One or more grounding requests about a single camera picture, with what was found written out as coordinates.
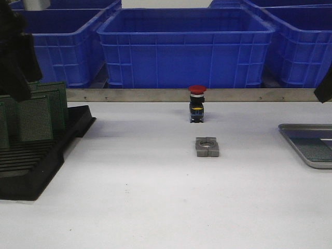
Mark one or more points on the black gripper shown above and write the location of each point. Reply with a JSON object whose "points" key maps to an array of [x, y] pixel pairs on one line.
{"points": [[19, 63]]}

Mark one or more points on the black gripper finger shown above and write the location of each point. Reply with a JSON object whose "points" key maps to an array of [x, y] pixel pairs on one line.
{"points": [[323, 91]]}

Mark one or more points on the green perforated circuit board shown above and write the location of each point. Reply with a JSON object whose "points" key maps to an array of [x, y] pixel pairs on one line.
{"points": [[60, 85], [34, 119], [313, 149], [4, 135], [11, 115], [56, 108]]}

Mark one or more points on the silver metal tray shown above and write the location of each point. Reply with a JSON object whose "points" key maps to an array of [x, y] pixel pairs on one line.
{"points": [[318, 131]]}

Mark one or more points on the black slotted board rack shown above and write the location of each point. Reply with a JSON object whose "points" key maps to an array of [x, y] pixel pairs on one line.
{"points": [[28, 168]]}

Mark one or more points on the blue plastic bin right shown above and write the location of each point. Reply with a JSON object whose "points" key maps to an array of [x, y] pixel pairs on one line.
{"points": [[299, 55]]}

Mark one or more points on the blue plastic bin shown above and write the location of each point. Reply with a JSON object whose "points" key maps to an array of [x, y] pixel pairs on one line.
{"points": [[178, 48], [299, 55], [67, 44]]}

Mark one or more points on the blue plastic bin left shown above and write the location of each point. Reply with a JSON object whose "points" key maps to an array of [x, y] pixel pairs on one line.
{"points": [[67, 44]]}

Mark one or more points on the blue bin far left back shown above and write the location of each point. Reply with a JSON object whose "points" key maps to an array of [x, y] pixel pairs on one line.
{"points": [[78, 4]]}

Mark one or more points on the blue plastic bin centre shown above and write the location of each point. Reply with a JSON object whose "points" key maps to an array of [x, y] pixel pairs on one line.
{"points": [[178, 48]]}

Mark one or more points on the red emergency stop button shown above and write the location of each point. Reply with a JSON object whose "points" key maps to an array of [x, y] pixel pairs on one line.
{"points": [[196, 103]]}

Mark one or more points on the grey metal clamp block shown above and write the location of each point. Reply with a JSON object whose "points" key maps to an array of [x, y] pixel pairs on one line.
{"points": [[207, 147]]}

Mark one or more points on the blue bin far right back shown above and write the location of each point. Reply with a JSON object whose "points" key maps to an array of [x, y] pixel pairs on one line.
{"points": [[268, 3]]}

